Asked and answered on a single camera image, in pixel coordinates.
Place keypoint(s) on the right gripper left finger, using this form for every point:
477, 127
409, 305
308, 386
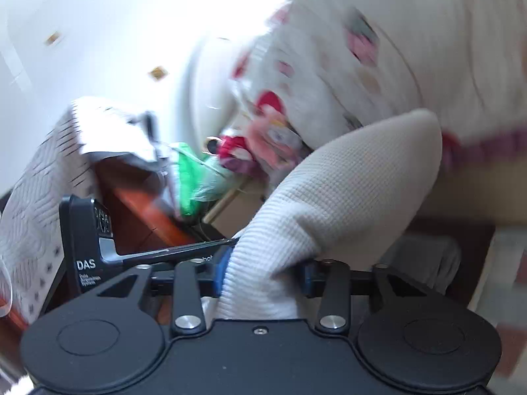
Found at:
189, 277

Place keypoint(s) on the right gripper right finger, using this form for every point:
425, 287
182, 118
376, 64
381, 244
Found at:
328, 281

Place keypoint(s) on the cream white garment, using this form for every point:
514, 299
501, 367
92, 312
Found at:
349, 200

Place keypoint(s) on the red-brown wooden drawer cabinet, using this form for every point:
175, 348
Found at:
140, 220

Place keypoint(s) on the beige nightstand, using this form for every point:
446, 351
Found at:
237, 207

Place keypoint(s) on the patterned cabinet cover cloth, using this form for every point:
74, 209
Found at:
32, 253

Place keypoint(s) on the green plastic bag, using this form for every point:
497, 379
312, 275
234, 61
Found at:
194, 182

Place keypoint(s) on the grey folded towel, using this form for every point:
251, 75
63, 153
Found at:
430, 260

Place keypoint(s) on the pink plush toy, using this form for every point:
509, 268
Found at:
259, 138

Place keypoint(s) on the checkered floor rug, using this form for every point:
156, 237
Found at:
500, 298

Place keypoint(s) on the beige bed base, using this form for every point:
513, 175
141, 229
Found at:
493, 192

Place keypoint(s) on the cartoon quilt with purple ruffle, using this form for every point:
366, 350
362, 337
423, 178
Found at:
330, 66

